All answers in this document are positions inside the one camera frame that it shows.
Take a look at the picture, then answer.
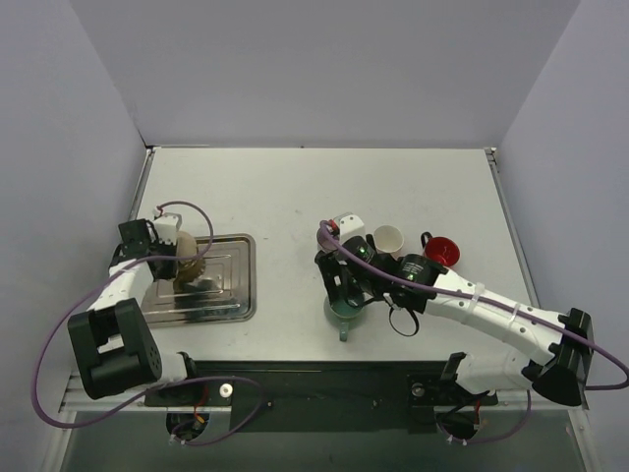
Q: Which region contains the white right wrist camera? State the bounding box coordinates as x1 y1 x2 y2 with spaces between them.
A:
330 212 366 245

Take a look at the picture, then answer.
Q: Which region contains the pink faceted mug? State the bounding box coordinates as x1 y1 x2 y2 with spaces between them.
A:
372 225 405 258

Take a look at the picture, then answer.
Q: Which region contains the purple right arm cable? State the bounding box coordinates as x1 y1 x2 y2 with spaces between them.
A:
317 219 629 392

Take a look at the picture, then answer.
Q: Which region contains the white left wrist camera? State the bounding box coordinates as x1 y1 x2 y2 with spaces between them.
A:
152 209 182 246

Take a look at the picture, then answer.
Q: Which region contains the lilac mug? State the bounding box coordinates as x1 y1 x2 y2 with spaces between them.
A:
316 230 334 253

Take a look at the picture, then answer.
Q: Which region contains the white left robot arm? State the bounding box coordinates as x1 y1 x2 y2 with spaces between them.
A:
68 213 202 405

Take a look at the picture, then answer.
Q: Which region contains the green mug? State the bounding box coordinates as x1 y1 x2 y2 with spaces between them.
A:
323 298 365 342

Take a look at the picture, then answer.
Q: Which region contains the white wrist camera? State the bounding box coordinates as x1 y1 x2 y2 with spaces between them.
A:
330 212 366 245
152 209 182 246

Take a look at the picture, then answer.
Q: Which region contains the metal tray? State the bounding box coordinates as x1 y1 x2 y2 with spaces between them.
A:
142 233 257 327

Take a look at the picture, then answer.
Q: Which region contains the beige round mug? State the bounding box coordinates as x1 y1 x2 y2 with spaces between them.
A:
173 231 205 293

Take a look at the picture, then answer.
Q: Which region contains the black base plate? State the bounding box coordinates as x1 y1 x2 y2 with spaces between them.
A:
144 361 476 434

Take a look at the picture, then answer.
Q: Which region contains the red mug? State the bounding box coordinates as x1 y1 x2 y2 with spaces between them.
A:
421 231 461 267

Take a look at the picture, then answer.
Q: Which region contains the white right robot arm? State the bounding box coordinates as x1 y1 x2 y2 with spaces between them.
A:
314 236 594 406

